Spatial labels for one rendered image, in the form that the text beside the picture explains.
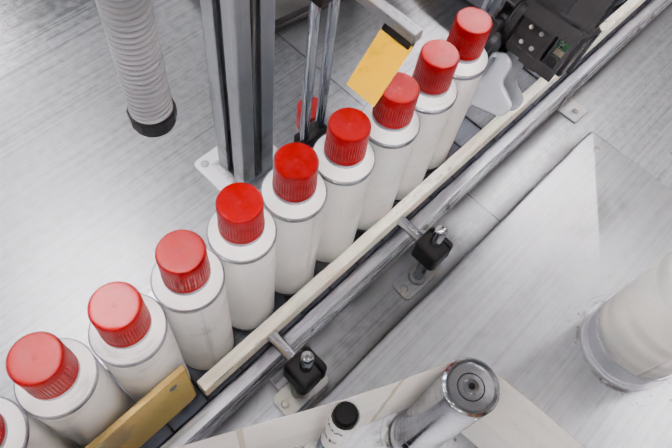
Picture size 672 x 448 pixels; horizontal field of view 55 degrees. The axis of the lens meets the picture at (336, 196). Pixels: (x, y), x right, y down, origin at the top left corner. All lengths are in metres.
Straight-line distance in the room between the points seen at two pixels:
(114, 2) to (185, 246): 0.16
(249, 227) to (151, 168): 0.34
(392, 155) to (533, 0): 0.20
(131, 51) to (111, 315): 0.16
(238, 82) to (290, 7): 0.32
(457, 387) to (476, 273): 0.26
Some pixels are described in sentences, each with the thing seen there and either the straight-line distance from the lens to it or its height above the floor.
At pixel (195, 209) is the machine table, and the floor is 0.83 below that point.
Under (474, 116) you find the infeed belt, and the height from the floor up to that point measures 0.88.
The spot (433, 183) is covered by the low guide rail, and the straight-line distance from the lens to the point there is 0.67.
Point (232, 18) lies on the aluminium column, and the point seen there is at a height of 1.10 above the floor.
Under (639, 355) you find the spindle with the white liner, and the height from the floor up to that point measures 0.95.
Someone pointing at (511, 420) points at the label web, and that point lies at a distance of 0.49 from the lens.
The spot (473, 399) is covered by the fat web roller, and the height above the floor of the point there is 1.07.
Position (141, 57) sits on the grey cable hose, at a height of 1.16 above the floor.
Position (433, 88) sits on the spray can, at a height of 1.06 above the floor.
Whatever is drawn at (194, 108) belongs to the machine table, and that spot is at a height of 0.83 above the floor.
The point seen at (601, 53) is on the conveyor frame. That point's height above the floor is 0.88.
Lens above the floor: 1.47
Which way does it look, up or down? 60 degrees down
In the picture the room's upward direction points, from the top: 11 degrees clockwise
